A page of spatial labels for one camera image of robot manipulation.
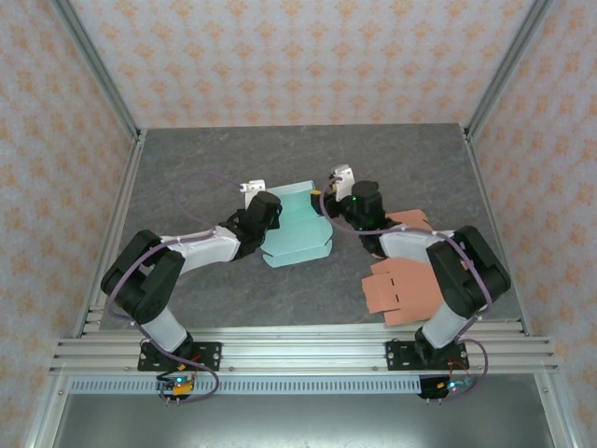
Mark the pale teal paper box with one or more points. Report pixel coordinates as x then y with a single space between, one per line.
298 233

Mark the salmon pink paper box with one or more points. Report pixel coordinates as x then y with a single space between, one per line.
401 289

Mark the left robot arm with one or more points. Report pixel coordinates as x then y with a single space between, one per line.
210 252

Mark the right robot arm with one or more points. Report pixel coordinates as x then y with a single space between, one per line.
410 245

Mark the narrow aluminium table edge beam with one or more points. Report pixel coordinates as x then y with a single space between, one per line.
303 332

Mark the grey metal shelf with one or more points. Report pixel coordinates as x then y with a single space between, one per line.
298 420

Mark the aluminium right side rail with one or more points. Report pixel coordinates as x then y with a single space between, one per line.
485 196

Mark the aluminium rail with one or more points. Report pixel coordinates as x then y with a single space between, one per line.
119 219
485 196

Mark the aluminium left side rail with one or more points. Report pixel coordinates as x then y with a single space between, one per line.
119 219

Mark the wide aluminium frame beam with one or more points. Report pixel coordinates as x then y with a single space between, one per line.
303 354

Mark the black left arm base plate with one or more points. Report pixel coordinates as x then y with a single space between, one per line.
210 357

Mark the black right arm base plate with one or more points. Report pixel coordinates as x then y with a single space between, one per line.
396 357

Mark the aluminium right corner post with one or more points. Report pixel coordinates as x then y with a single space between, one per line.
509 65

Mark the aluminium corner post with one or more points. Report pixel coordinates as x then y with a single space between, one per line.
97 65
509 65

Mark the aluminium left corner post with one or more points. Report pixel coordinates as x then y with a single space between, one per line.
97 65

